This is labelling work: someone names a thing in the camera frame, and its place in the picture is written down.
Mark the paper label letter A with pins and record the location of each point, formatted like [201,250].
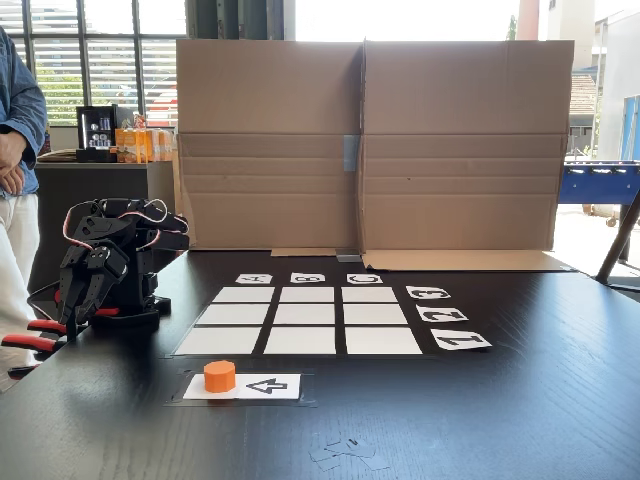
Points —
[254,279]

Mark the white arrow paper sheet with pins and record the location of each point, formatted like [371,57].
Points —
[270,386]

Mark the orange drink carton pack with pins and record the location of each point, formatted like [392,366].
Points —
[132,146]

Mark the grey tape strip on cardboard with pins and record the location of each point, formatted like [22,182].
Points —
[351,152]

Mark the paper label number 1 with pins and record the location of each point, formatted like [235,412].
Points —
[460,340]

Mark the grey tape piece on table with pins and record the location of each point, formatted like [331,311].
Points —
[348,258]

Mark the blue foosball table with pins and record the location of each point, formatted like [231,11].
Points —
[600,182]

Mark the person's right hand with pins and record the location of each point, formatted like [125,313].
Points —
[12,184]

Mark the dark slanted metal leg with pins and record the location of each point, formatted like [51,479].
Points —
[617,240]

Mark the paper label letter B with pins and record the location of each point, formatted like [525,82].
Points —
[307,278]

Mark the brown paper stack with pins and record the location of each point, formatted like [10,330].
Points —
[57,156]

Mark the small colourful packet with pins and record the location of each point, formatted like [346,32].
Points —
[139,121]

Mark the brown cardboard panel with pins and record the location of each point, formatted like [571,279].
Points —
[265,100]
[465,100]

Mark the orange round token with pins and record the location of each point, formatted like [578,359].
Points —
[219,377]

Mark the person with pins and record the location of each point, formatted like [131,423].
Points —
[20,100]

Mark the paper label number 2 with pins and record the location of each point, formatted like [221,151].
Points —
[442,314]

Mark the white nine-square grid sheet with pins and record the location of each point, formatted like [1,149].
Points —
[300,341]

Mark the person's left hand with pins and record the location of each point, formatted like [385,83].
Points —
[11,150]

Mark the paper label letter C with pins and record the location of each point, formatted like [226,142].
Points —
[364,279]

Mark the paper label number 3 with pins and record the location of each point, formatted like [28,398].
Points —
[428,293]

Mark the clear tape scraps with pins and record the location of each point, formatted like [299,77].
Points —
[350,452]

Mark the black mini fridge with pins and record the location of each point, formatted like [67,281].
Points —
[96,132]

